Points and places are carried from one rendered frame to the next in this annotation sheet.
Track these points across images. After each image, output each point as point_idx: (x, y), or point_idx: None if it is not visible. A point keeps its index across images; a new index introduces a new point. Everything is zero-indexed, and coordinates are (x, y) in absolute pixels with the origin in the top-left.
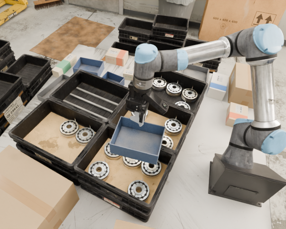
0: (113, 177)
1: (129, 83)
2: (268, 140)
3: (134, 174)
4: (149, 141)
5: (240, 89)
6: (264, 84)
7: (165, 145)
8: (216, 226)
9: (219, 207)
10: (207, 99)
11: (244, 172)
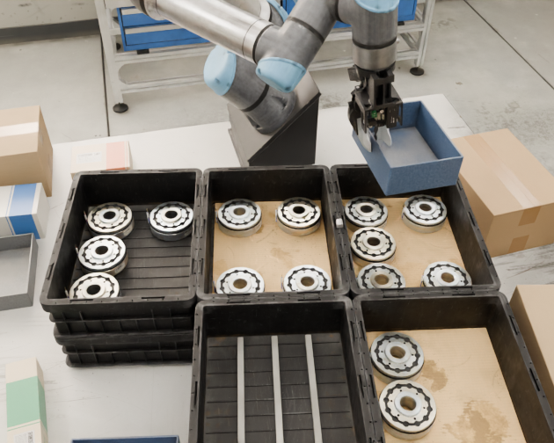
0: (432, 262)
1: (389, 76)
2: (284, 10)
3: (397, 237)
4: (382, 147)
5: (38, 144)
6: None
7: (305, 206)
8: (360, 156)
9: (329, 159)
10: (55, 233)
11: (310, 75)
